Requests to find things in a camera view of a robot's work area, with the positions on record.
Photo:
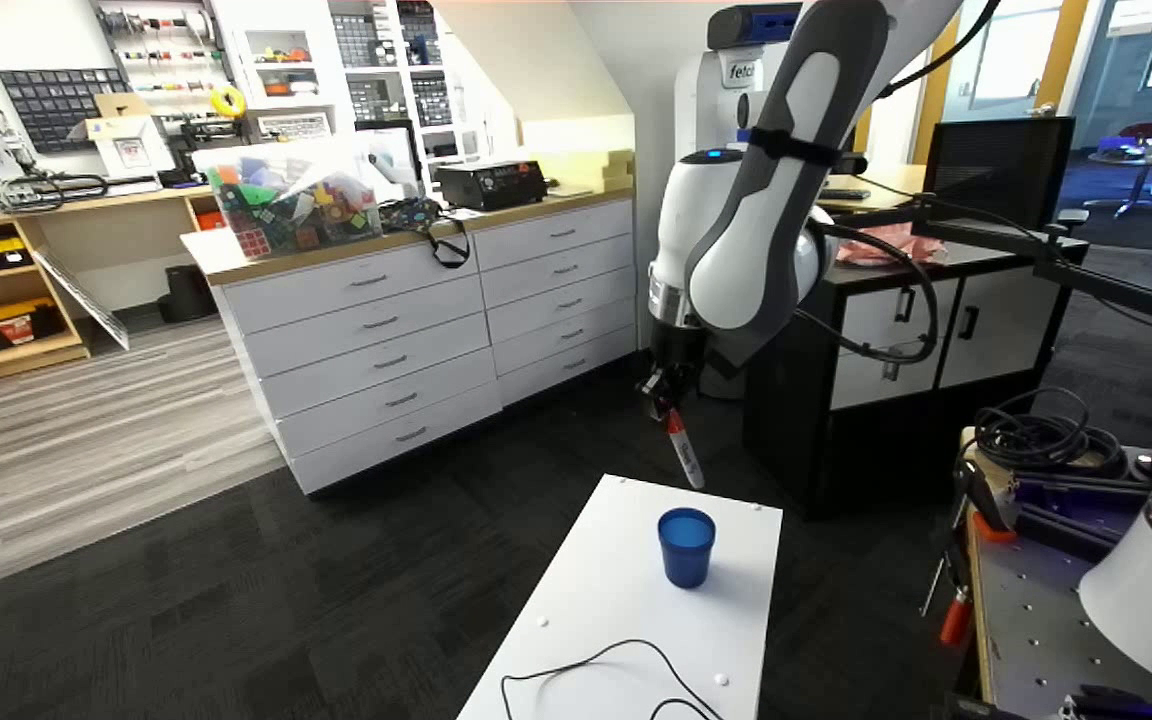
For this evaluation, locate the black metal boom bar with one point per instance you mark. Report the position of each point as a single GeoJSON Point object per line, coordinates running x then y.
{"type": "Point", "coordinates": [1110, 287]}

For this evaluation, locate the white wall shelf unit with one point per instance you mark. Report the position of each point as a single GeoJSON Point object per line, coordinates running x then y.
{"type": "Point", "coordinates": [317, 67]}

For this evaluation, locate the black box device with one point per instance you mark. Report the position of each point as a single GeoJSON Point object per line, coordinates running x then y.
{"type": "Point", "coordinates": [493, 187]}

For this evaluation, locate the clear bag of colourful toys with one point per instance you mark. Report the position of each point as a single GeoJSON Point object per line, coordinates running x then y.
{"type": "Point", "coordinates": [296, 204]}

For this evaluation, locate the white drawer cabinet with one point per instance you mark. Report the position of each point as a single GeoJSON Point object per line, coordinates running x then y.
{"type": "Point", "coordinates": [378, 363]}

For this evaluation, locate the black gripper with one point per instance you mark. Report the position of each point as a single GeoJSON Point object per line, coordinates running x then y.
{"type": "Point", "coordinates": [679, 349]}

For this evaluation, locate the metal breadboard robot platform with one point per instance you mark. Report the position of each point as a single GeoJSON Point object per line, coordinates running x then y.
{"type": "Point", "coordinates": [1031, 627]}

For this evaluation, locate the black computer monitor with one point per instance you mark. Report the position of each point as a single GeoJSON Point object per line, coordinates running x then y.
{"type": "Point", "coordinates": [997, 173]}

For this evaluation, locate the white machine with blue top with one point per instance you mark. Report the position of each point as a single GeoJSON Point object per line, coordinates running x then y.
{"type": "Point", "coordinates": [721, 82]}

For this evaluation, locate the black cabinet with white doors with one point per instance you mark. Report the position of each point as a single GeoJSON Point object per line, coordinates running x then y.
{"type": "Point", "coordinates": [791, 425]}

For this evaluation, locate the pen with orange cap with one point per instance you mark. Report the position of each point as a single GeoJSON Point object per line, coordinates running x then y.
{"type": "Point", "coordinates": [686, 446]}

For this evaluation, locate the white board panel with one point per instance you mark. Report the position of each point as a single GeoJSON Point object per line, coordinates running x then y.
{"type": "Point", "coordinates": [81, 303]}

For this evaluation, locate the black bin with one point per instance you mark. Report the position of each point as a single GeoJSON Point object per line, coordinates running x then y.
{"type": "Point", "coordinates": [186, 292]}

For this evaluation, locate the small parts rack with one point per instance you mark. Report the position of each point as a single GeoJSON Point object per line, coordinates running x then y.
{"type": "Point", "coordinates": [160, 53]}

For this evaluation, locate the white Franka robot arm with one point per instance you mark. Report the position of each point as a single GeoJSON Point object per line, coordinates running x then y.
{"type": "Point", "coordinates": [761, 201]}

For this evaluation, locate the wooden workbench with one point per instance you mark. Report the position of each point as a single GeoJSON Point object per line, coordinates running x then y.
{"type": "Point", "coordinates": [111, 201]}

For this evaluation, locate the wooden shelf unit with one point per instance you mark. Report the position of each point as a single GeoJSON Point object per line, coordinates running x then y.
{"type": "Point", "coordinates": [1, 287]}

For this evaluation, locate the blue plastic cup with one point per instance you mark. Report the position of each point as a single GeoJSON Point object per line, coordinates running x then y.
{"type": "Point", "coordinates": [686, 552]}

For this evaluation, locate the white picture frame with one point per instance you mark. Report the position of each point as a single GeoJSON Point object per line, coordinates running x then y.
{"type": "Point", "coordinates": [130, 146]}

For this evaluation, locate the pink cloth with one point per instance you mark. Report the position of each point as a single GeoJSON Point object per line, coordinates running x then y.
{"type": "Point", "coordinates": [900, 241]}

